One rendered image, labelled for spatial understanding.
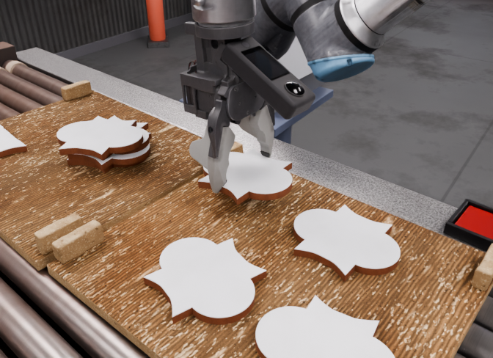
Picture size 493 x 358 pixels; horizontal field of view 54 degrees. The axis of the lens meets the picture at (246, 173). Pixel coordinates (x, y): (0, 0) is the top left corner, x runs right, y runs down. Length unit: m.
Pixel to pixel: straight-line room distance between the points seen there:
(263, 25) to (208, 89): 0.47
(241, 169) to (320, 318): 0.25
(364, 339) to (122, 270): 0.27
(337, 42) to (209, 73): 0.36
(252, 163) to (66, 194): 0.27
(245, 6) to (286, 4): 0.44
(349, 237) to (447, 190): 1.99
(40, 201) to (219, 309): 0.33
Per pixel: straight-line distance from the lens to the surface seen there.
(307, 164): 0.80
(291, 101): 0.54
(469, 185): 2.66
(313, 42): 0.95
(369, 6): 0.90
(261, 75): 0.55
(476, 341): 0.57
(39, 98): 1.14
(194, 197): 0.68
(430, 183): 2.60
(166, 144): 0.83
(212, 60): 0.61
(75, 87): 1.04
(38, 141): 0.89
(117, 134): 0.77
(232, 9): 0.56
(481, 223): 0.71
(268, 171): 0.65
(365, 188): 0.76
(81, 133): 0.79
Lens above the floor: 1.32
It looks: 32 degrees down
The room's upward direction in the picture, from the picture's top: straight up
